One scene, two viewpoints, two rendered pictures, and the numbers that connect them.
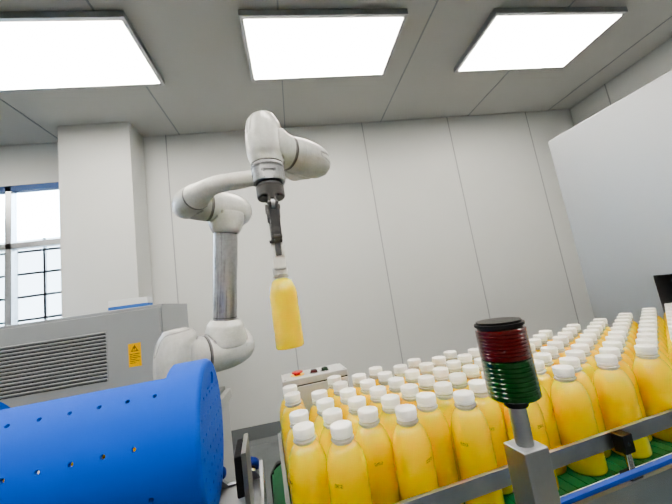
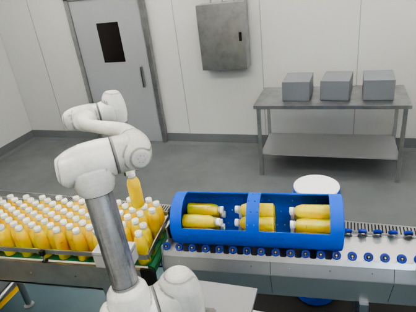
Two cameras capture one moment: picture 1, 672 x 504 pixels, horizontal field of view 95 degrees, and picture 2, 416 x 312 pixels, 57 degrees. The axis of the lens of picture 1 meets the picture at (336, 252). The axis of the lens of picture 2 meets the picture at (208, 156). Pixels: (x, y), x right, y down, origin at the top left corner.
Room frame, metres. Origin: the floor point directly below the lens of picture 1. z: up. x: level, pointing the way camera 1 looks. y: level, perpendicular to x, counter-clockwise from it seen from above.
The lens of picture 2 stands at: (2.12, 1.38, 2.31)
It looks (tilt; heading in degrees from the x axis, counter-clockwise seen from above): 26 degrees down; 210
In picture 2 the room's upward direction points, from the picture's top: 7 degrees counter-clockwise
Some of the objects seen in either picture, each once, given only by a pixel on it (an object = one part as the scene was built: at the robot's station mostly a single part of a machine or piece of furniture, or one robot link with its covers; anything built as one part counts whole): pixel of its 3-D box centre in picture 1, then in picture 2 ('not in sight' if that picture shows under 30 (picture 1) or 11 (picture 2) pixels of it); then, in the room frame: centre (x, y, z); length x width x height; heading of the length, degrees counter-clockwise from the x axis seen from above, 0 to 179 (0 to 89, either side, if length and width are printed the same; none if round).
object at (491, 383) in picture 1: (510, 376); not in sight; (0.44, -0.21, 1.18); 0.06 x 0.06 x 0.05
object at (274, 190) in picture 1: (271, 201); not in sight; (0.80, 0.15, 1.60); 0.08 x 0.07 x 0.09; 14
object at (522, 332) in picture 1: (502, 342); not in sight; (0.44, -0.21, 1.23); 0.06 x 0.06 x 0.04
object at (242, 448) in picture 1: (244, 475); (171, 231); (0.69, 0.26, 0.99); 0.10 x 0.02 x 0.12; 15
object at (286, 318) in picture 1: (285, 310); (135, 190); (0.80, 0.15, 1.31); 0.07 x 0.07 x 0.19
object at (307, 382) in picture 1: (315, 387); (115, 254); (1.02, 0.13, 1.05); 0.20 x 0.10 x 0.10; 105
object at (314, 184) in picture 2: not in sight; (316, 186); (0.05, 0.93, 1.03); 0.28 x 0.28 x 0.01
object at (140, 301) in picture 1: (131, 304); not in sight; (2.21, 1.51, 1.48); 0.24 x 0.12 x 0.08; 107
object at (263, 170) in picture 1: (268, 176); not in sight; (0.81, 0.15, 1.68); 0.09 x 0.09 x 0.06
